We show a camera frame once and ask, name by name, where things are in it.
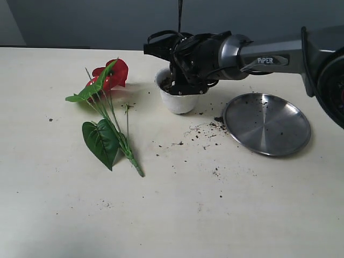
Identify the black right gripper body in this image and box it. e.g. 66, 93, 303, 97
144, 32, 228, 86

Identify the white plastic flower pot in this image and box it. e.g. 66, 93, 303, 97
154, 68, 199, 114

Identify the steel spoon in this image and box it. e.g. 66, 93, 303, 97
177, 0, 183, 33

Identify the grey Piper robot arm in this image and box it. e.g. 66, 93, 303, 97
144, 26, 343, 126

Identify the dark brown potting soil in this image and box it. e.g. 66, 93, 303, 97
159, 77, 175, 94

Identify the red artificial flower with leaves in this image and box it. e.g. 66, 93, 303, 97
65, 58, 145, 177

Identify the loose green stem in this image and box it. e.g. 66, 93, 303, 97
125, 104, 133, 141

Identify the round steel plate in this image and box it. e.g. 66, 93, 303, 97
223, 92, 312, 157

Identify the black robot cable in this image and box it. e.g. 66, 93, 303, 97
147, 30, 232, 87

